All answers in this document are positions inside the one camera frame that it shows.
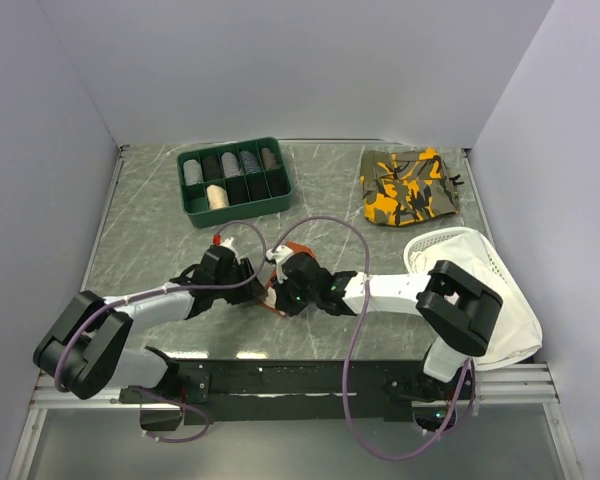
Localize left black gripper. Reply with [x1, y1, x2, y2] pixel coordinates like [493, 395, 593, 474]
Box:
[213, 257, 267, 304]

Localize orange underwear beige waistband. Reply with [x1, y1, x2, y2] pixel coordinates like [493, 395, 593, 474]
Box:
[260, 241, 315, 316]

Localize green divided organizer tray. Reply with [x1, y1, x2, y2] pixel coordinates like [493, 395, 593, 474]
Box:
[177, 137, 293, 228]

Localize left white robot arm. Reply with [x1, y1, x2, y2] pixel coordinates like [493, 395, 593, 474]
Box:
[33, 241, 265, 402]

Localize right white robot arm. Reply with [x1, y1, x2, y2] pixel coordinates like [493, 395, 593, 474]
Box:
[266, 246, 503, 399]

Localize beige rolled underwear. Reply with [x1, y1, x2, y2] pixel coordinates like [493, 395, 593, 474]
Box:
[206, 184, 230, 210]

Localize grey striped rolled sock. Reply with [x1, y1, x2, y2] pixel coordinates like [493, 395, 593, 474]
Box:
[182, 159, 204, 186]

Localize dark grey rolled sock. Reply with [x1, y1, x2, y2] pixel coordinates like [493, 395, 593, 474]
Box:
[201, 156, 223, 182]

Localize white grey rolled sock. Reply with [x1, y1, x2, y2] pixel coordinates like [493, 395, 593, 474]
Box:
[221, 152, 242, 178]

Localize blue striped rolled sock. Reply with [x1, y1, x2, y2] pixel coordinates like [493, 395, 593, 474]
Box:
[239, 150, 262, 175]

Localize brown rolled sock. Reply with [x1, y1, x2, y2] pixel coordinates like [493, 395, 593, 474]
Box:
[260, 147, 280, 170]

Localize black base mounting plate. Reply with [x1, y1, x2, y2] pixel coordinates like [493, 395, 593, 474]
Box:
[119, 359, 475, 433]

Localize camouflage orange shorts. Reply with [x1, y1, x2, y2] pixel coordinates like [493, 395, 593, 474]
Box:
[359, 147, 463, 227]

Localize white laundry basket with cloth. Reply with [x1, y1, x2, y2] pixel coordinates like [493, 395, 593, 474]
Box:
[403, 227, 543, 371]

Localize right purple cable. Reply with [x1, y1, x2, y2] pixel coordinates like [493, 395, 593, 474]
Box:
[265, 215, 477, 461]

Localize purple cable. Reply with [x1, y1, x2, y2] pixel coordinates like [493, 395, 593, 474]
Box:
[265, 215, 477, 461]
[54, 220, 269, 444]

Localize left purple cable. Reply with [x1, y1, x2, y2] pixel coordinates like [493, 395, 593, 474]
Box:
[54, 220, 269, 444]

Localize aluminium rail frame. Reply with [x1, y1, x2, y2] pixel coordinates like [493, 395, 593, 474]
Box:
[29, 364, 560, 410]

